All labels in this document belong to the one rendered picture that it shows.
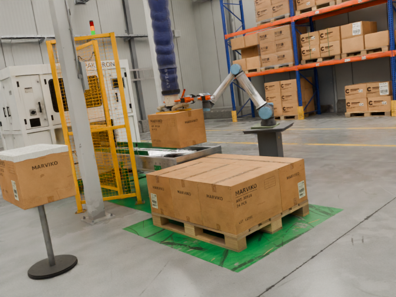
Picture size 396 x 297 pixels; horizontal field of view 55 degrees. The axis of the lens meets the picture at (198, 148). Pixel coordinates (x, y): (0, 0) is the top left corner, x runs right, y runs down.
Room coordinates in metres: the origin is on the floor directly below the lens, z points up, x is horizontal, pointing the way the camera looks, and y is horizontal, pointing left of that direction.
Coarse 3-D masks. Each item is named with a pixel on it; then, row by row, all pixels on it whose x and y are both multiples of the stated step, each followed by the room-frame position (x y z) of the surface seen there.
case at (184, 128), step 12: (156, 120) 4.58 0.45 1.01; (168, 120) 4.39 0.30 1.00; (180, 120) 4.29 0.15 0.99; (192, 120) 4.40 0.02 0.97; (156, 132) 4.61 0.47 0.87; (168, 132) 4.42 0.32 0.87; (180, 132) 4.28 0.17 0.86; (192, 132) 4.38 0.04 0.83; (204, 132) 4.50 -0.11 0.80; (156, 144) 4.65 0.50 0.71; (168, 144) 4.45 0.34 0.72; (180, 144) 4.27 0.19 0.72; (192, 144) 4.37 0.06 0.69
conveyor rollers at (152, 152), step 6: (150, 150) 5.35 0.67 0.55; (156, 150) 5.29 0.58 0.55; (162, 150) 5.24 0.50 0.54; (168, 150) 5.11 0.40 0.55; (174, 150) 5.05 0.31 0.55; (180, 150) 5.00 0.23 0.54; (186, 150) 4.94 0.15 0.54; (192, 150) 4.89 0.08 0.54; (162, 156) 4.70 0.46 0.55; (168, 156) 4.65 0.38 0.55; (174, 156) 4.59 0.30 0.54
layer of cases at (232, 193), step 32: (192, 160) 4.16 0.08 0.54; (224, 160) 3.91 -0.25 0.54; (256, 160) 3.69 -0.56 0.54; (288, 160) 3.49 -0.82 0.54; (160, 192) 3.60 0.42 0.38; (192, 192) 3.22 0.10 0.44; (224, 192) 2.91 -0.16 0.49; (256, 192) 3.04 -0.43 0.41; (288, 192) 3.31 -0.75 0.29; (224, 224) 2.95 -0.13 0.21; (256, 224) 3.01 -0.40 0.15
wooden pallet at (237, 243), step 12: (300, 204) 3.41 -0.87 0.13; (156, 216) 3.71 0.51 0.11; (168, 216) 3.55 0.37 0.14; (276, 216) 3.18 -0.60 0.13; (168, 228) 3.57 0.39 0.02; (180, 228) 3.51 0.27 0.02; (192, 228) 3.27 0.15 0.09; (204, 228) 3.14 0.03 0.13; (252, 228) 2.97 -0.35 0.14; (264, 228) 3.19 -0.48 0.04; (276, 228) 3.17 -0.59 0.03; (204, 240) 3.16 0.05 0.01; (216, 240) 3.09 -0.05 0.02; (228, 240) 2.93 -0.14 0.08; (240, 240) 2.87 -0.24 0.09
